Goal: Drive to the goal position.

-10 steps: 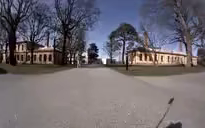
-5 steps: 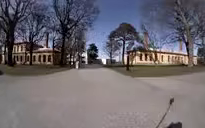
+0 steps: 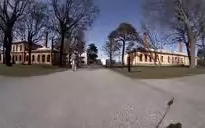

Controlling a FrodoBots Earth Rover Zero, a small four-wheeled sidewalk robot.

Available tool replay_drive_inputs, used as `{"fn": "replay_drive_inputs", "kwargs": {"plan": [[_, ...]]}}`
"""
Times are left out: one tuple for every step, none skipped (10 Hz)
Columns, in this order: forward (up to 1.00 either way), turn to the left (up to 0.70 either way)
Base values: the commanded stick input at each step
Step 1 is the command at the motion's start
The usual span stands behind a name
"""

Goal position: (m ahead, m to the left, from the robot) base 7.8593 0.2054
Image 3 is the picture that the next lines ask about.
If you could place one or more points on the dark evergreen tree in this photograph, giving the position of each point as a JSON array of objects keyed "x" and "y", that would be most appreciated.
[{"x": 92, "y": 53}]

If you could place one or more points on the person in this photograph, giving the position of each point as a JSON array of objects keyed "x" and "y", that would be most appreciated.
[{"x": 74, "y": 63}]

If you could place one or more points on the tall pine tree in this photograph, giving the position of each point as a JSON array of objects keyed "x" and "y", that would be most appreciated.
[{"x": 123, "y": 43}]

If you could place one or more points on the grey asphalt path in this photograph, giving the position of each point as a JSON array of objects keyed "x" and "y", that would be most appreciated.
[{"x": 90, "y": 96}]

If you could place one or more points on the row of bare trees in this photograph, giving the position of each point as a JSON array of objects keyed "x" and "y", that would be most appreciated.
[{"x": 61, "y": 40}]

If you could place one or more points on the yellow long low building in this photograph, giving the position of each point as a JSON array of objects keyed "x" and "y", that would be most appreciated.
[{"x": 156, "y": 57}]

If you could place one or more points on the grass lawn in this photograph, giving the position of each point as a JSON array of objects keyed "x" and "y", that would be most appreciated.
[
  {"x": 23, "y": 69},
  {"x": 163, "y": 71}
]

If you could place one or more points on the robot's own part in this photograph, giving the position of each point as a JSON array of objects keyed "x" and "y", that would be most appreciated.
[{"x": 166, "y": 113}]

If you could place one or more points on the yellow two-storey building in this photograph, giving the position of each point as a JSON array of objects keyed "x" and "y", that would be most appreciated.
[{"x": 20, "y": 53}]

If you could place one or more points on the large pale-trunk bare tree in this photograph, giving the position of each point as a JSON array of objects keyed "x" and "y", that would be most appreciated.
[{"x": 192, "y": 43}]

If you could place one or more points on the dark short post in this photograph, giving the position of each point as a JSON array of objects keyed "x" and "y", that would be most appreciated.
[{"x": 129, "y": 64}]

